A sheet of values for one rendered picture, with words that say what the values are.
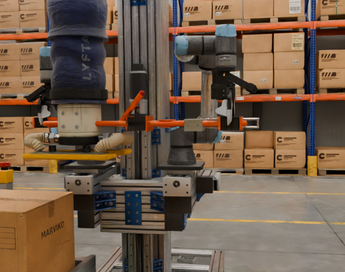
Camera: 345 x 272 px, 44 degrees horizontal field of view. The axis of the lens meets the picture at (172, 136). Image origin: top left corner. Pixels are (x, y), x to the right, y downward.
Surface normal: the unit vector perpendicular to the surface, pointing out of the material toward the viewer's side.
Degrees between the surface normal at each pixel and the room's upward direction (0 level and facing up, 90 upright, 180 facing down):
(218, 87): 90
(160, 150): 90
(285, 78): 90
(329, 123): 90
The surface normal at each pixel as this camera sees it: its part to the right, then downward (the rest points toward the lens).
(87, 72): 0.58, -0.22
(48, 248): 0.97, 0.00
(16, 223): -0.22, 0.06
